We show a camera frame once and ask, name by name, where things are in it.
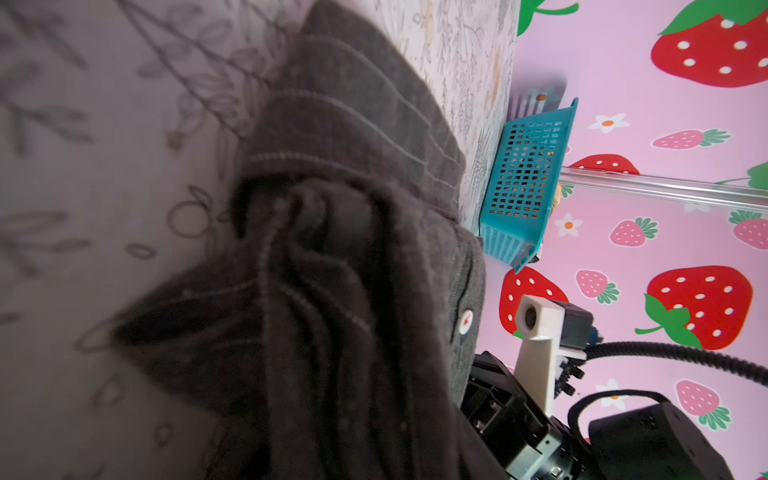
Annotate teal plastic basket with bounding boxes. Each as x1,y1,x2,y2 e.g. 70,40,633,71
479,99,579,271

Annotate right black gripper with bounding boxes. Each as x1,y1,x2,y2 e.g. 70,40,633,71
461,352,591,479

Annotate dark grey striped shirt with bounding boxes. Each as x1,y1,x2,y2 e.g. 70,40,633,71
111,1,505,479

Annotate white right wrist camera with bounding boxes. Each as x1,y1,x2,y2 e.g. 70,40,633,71
514,295,565,416

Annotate right black cable conduit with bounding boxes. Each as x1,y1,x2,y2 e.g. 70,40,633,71
566,340,768,439

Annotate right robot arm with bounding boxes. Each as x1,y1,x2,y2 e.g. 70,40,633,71
461,352,733,480

